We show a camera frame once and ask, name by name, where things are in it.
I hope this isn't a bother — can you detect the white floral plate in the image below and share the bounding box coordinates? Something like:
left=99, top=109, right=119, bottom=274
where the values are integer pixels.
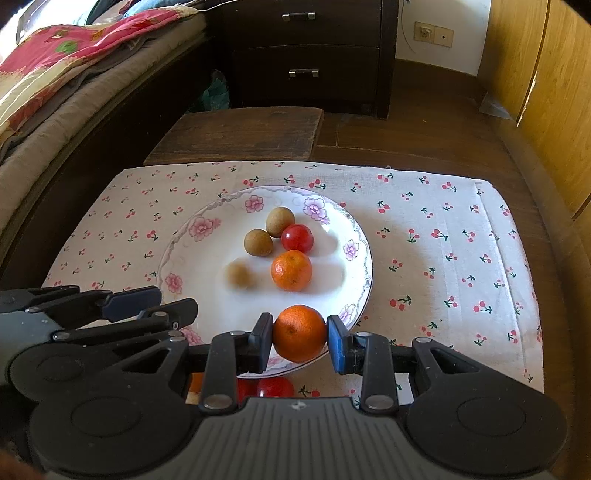
left=156, top=185, right=373, bottom=380

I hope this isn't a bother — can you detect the light wooden wardrobe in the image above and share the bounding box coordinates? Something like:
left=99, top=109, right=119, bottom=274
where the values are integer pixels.
left=480, top=0, right=591, bottom=222

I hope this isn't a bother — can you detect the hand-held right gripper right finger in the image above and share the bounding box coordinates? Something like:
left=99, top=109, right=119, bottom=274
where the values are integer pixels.
left=326, top=315, right=483, bottom=412

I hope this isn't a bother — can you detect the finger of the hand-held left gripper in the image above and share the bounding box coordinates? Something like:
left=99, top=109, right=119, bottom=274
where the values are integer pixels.
left=53, top=298, right=199, bottom=361
left=0, top=286, right=162, bottom=328

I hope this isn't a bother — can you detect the bed with floral blanket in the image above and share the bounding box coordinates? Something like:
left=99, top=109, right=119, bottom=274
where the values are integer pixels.
left=0, top=28, right=206, bottom=232
left=0, top=28, right=218, bottom=278

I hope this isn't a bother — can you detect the dark wooden stool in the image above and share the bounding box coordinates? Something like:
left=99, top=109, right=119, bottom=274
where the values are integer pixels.
left=143, top=106, right=325, bottom=166

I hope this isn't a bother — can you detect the cherry print tablecloth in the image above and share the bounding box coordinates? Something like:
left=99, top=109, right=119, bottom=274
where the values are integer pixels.
left=41, top=161, right=544, bottom=402

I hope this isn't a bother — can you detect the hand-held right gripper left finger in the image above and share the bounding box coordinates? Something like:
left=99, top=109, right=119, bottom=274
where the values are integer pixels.
left=108, top=312, right=274, bottom=412

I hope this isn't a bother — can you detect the clear plastic scrap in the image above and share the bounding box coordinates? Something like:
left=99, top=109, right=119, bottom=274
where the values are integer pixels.
left=478, top=92, right=515, bottom=121

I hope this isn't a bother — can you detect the green plastic bag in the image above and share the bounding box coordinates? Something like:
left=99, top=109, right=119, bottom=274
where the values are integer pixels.
left=199, top=69, right=230, bottom=112

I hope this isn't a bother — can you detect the beige wall socket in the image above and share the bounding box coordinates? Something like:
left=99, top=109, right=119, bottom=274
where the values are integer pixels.
left=414, top=21, right=454, bottom=48

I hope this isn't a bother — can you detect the nightstand drawer with metal handle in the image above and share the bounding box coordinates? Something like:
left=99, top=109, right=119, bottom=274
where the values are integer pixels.
left=226, top=0, right=384, bottom=49
left=233, top=45, right=382, bottom=106

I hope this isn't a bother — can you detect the dark wooden nightstand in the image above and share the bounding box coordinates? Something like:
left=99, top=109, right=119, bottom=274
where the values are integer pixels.
left=205, top=0, right=399, bottom=120

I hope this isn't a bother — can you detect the floral quilt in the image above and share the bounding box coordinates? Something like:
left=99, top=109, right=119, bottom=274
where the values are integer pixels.
left=0, top=7, right=204, bottom=148

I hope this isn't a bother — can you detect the white cable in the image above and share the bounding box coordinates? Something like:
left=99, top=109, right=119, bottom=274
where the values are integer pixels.
left=400, top=0, right=435, bottom=44

